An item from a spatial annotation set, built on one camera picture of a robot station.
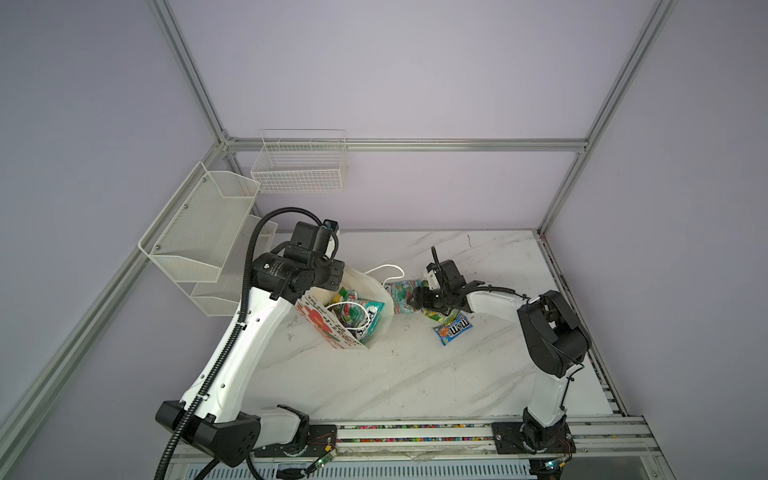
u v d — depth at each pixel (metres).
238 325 0.40
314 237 0.51
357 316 0.80
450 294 0.75
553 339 0.50
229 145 0.93
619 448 0.73
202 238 0.79
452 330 0.91
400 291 0.98
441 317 0.93
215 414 0.37
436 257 0.86
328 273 0.62
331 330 0.74
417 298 0.87
